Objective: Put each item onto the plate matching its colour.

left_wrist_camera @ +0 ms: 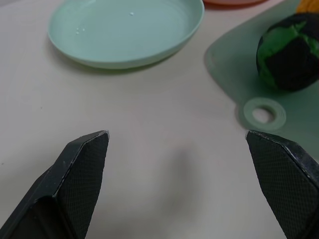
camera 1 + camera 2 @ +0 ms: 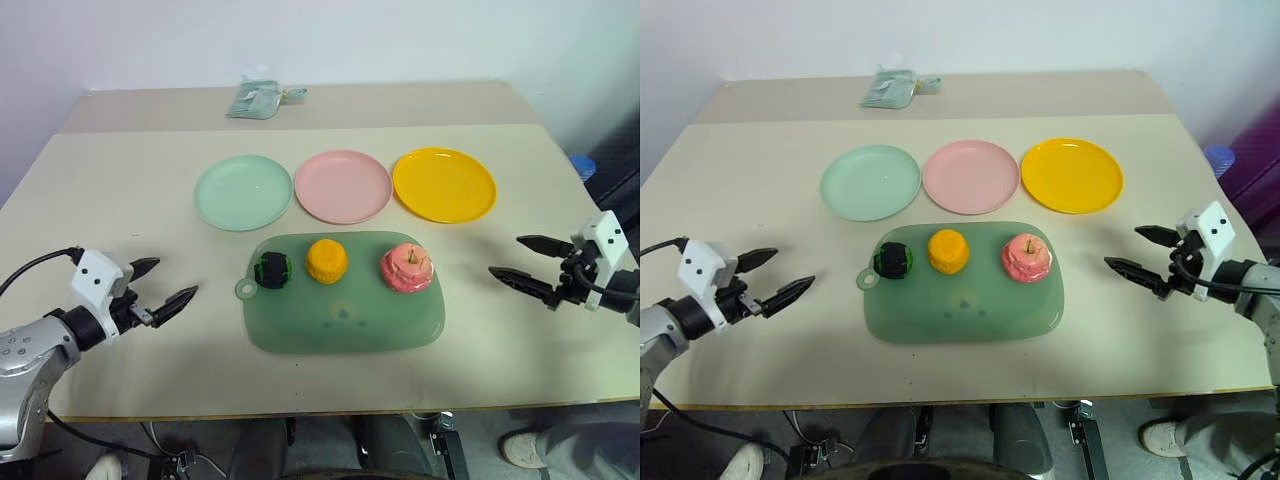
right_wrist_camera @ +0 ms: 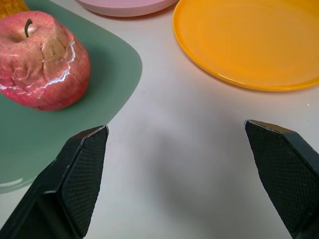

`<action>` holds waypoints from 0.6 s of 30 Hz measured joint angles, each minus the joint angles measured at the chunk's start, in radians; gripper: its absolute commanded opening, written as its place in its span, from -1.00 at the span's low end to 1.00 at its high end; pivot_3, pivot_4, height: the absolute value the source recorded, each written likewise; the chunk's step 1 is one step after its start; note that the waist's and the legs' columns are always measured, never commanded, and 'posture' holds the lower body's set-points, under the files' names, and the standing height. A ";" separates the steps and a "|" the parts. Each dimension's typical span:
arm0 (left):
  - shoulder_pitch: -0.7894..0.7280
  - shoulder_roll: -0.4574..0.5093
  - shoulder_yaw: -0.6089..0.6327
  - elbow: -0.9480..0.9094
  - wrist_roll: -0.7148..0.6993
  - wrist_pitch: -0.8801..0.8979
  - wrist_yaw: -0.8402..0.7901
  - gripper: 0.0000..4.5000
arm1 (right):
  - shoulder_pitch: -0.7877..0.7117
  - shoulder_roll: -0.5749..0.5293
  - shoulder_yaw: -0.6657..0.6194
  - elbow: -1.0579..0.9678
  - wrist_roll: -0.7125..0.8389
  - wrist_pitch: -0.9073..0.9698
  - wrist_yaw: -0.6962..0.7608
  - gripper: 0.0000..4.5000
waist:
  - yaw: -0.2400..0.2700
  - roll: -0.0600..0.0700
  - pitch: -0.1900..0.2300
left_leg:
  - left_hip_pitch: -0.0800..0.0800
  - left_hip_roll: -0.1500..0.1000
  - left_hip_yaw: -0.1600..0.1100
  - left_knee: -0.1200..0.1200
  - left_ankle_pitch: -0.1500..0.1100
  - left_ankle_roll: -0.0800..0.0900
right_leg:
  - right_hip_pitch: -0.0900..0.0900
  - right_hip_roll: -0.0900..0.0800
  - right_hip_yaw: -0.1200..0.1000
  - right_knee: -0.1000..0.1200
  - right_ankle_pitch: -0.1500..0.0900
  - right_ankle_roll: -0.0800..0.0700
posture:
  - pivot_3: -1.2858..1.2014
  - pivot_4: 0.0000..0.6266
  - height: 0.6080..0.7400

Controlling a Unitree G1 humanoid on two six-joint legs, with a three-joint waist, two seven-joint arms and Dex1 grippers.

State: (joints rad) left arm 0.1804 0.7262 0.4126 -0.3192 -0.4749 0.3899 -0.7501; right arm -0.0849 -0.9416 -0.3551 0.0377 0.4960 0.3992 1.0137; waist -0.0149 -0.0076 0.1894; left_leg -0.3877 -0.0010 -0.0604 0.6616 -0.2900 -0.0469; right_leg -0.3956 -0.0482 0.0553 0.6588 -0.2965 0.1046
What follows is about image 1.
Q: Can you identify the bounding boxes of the green cutting board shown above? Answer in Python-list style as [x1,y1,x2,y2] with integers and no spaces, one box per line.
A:
[204,0,319,161]

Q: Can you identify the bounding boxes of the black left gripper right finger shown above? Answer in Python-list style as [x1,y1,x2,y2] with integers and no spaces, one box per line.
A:
[245,129,319,239]

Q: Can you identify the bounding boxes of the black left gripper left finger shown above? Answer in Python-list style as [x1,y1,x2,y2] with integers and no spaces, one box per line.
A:
[0,129,110,239]

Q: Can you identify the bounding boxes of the orange plate edge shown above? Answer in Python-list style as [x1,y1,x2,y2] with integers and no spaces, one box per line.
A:
[202,0,269,6]

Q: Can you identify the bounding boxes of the yellow-orange object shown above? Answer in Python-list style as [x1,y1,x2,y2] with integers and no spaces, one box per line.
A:
[296,0,319,14]

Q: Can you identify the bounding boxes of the light green plate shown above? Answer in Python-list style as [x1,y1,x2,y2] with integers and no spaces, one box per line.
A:
[48,0,205,70]

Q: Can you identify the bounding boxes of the green and black watermelon toy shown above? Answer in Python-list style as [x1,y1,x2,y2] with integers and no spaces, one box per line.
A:
[256,12,319,92]

